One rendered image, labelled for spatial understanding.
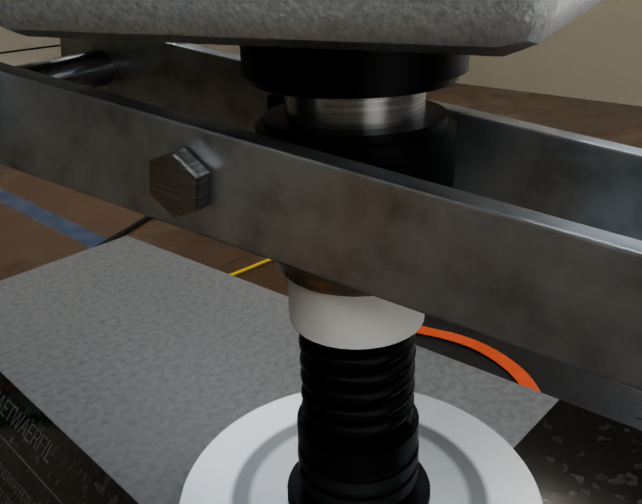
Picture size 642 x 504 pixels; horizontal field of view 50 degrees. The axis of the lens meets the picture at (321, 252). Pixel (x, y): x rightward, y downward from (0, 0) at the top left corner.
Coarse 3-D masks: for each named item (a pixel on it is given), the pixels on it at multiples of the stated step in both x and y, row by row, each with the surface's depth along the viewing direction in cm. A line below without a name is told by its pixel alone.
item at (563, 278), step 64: (0, 64) 33; (64, 64) 40; (128, 64) 43; (192, 64) 40; (0, 128) 34; (64, 128) 32; (128, 128) 30; (192, 128) 28; (512, 128) 33; (128, 192) 31; (192, 192) 28; (256, 192) 28; (320, 192) 27; (384, 192) 25; (448, 192) 25; (512, 192) 34; (576, 192) 33; (640, 192) 32; (320, 256) 28; (384, 256) 26; (448, 256) 25; (512, 256) 24; (576, 256) 23; (640, 256) 22; (448, 320) 26; (512, 320) 25; (576, 320) 24; (640, 320) 23; (640, 384) 24
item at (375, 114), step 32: (288, 96) 30; (416, 96) 29; (256, 128) 31; (288, 128) 29; (320, 128) 29; (352, 128) 28; (384, 128) 28; (416, 128) 28; (448, 128) 30; (384, 160) 28; (416, 160) 28; (448, 160) 30; (320, 288) 31; (352, 288) 31
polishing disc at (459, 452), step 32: (256, 416) 47; (288, 416) 47; (448, 416) 47; (224, 448) 44; (256, 448) 44; (288, 448) 44; (448, 448) 44; (480, 448) 44; (512, 448) 44; (192, 480) 42; (224, 480) 42; (256, 480) 42; (448, 480) 41; (480, 480) 41; (512, 480) 41
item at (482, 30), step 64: (0, 0) 24; (64, 0) 22; (128, 0) 21; (192, 0) 20; (256, 0) 19; (320, 0) 18; (384, 0) 18; (448, 0) 17; (512, 0) 16; (576, 0) 20; (256, 64) 28; (320, 64) 26; (384, 64) 26; (448, 64) 27
